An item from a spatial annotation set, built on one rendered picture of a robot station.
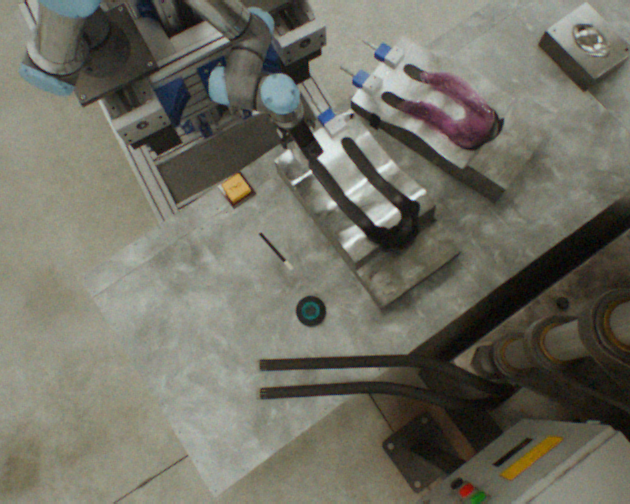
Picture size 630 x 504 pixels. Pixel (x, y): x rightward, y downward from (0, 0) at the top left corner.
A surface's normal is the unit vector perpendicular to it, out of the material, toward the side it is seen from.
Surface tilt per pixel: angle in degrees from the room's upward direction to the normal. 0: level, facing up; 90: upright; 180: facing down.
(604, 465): 0
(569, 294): 0
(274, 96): 11
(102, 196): 0
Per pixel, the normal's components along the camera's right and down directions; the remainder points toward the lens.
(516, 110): -0.05, -0.25
